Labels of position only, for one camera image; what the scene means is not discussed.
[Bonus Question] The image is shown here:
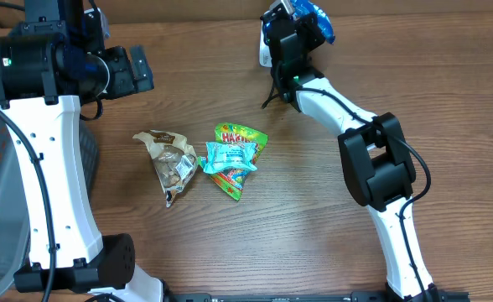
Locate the blue Oreo packet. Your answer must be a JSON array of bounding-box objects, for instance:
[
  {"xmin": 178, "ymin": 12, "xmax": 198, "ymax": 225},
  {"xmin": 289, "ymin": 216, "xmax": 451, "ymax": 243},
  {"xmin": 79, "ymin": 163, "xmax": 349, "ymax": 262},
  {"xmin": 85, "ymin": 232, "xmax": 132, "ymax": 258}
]
[{"xmin": 291, "ymin": 0, "xmax": 335, "ymax": 44}]

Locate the brown cookie bag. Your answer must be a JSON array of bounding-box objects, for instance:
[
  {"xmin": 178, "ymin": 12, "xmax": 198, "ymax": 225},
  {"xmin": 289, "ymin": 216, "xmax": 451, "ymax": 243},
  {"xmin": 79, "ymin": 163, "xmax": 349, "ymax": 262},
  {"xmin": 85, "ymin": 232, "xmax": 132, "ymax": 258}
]
[{"xmin": 132, "ymin": 130, "xmax": 198, "ymax": 208}]

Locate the light blue snack packet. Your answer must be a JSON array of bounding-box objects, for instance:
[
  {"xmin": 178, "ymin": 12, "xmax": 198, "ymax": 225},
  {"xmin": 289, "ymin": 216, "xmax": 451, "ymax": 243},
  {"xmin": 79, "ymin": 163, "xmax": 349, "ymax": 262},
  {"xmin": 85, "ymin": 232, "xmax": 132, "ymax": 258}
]
[{"xmin": 198, "ymin": 142, "xmax": 257, "ymax": 174}]

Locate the green Haribo candy bag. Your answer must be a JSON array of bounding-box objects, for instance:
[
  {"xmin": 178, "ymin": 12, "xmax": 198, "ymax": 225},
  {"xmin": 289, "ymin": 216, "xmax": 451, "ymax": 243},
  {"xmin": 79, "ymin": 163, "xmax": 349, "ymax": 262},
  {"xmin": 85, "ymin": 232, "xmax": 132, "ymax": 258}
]
[{"xmin": 210, "ymin": 122, "xmax": 268, "ymax": 201}]

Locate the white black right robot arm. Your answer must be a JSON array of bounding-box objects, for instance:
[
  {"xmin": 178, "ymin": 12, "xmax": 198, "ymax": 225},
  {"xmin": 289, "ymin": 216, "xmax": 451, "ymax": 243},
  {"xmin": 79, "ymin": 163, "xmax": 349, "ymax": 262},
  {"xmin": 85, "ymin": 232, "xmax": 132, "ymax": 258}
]
[{"xmin": 260, "ymin": 1, "xmax": 439, "ymax": 301}]

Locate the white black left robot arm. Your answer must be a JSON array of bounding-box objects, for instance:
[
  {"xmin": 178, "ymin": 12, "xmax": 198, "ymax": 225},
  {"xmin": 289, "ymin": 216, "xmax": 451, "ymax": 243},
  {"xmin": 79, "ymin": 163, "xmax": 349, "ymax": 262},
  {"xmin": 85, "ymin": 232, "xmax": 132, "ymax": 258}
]
[{"xmin": 0, "ymin": 0, "xmax": 165, "ymax": 302}]

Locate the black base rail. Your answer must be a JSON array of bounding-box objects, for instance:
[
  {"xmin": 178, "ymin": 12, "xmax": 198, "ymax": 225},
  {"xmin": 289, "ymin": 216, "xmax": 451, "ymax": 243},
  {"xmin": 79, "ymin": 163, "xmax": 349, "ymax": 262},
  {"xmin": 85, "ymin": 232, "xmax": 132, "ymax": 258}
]
[{"xmin": 163, "ymin": 288, "xmax": 470, "ymax": 302}]

